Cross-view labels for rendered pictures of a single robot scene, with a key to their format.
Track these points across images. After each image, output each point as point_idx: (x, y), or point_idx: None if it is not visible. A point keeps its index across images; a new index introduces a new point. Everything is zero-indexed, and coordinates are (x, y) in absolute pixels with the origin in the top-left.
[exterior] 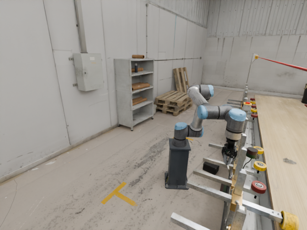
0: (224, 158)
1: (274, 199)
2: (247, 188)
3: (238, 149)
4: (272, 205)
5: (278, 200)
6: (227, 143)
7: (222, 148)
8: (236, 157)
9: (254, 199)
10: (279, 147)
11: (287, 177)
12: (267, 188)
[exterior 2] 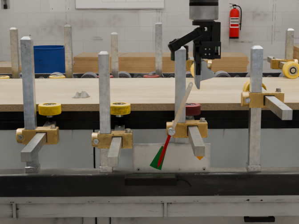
0: (210, 70)
1: (208, 102)
2: (194, 120)
3: (109, 94)
4: (220, 106)
5: (207, 101)
6: (197, 41)
7: (197, 58)
8: (110, 115)
9: None
10: (22, 98)
11: (139, 98)
12: (160, 122)
